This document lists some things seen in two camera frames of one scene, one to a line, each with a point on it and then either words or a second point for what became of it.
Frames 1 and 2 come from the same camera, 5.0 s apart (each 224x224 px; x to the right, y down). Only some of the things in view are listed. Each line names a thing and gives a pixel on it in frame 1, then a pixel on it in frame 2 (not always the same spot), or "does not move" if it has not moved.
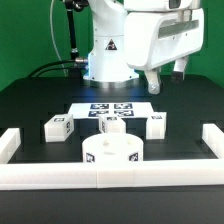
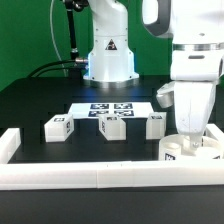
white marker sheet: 94,110 does not move
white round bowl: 112,147 to 175,147
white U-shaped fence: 112,174 does not move
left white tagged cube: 58,128 does not move
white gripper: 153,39 to 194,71
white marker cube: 156,126 does not move
